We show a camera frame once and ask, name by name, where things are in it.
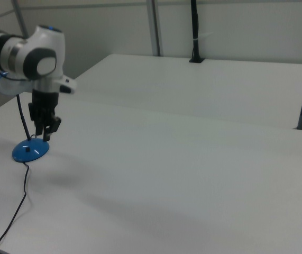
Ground slanted grey partition post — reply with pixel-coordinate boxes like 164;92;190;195
11;0;30;38

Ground grey metal partition post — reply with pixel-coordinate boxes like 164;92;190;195
146;0;165;57

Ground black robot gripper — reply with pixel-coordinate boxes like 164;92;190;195
28;89;62;141

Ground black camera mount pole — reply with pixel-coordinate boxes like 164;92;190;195
189;0;206;64

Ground white side table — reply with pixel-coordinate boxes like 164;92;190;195
74;53;302;130

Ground black lamp power cable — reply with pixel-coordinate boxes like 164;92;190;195
0;161;31;254

